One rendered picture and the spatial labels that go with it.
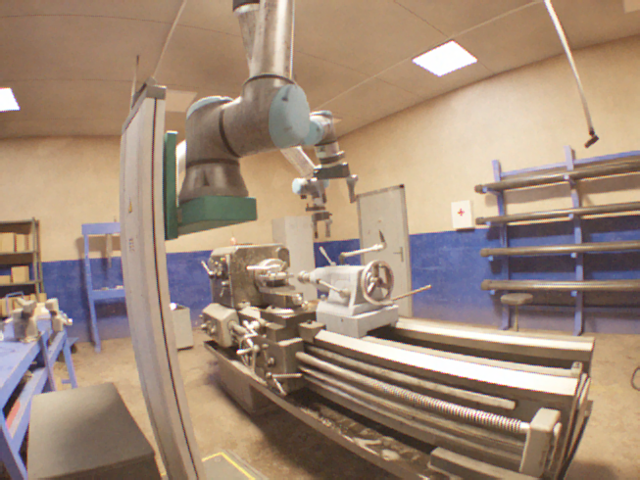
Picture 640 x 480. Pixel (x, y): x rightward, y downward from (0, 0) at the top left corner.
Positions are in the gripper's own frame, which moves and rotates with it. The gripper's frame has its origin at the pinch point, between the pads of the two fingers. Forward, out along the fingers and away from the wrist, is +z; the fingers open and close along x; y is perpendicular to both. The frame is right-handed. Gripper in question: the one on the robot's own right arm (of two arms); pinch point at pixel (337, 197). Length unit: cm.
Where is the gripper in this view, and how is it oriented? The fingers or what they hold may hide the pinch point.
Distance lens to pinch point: 128.2
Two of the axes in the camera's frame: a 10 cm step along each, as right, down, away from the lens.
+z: 2.2, 9.0, 3.8
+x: 8.2, 0.5, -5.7
